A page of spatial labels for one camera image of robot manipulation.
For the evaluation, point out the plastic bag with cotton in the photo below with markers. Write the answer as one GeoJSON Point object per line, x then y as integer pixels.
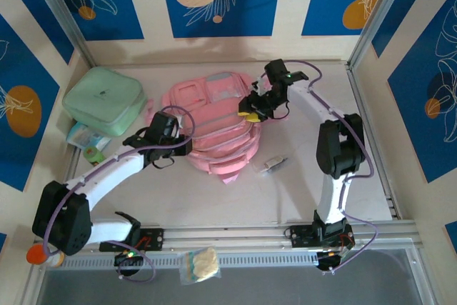
{"type": "Point", "coordinates": [203, 262]}

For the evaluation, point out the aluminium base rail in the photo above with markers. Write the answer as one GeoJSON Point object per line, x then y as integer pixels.
{"type": "Point", "coordinates": [221, 235]}

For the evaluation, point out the small clear bag of supplies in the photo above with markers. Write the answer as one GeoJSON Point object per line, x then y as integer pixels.
{"type": "Point", "coordinates": [273, 164]}

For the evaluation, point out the aluminium table side rail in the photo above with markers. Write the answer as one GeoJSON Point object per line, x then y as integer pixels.
{"type": "Point", "coordinates": [360, 105]}

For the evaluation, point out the mint green zip case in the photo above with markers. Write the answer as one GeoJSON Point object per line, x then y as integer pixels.
{"type": "Point", "coordinates": [103, 98]}

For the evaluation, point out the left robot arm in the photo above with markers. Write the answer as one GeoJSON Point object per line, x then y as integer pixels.
{"type": "Point", "coordinates": [114, 173]}

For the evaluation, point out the pink backpack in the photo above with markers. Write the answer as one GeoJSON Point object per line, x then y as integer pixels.
{"type": "Point", "coordinates": [221, 133]}

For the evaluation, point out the white bottle orange lid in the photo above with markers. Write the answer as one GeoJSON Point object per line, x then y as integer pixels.
{"type": "Point", "coordinates": [35, 256]}

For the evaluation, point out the aluminium corner post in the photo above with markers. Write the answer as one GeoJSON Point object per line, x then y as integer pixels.
{"type": "Point", "coordinates": [63, 15]}
{"type": "Point", "coordinates": [378, 15]}

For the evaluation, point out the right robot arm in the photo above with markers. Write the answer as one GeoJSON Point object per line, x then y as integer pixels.
{"type": "Point", "coordinates": [332, 198]}

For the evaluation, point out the blue white tissue packet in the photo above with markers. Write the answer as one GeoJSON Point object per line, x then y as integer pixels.
{"type": "Point", "coordinates": [84, 137]}

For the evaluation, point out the small green bottle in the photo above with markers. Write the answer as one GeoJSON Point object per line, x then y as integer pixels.
{"type": "Point", "coordinates": [92, 155]}

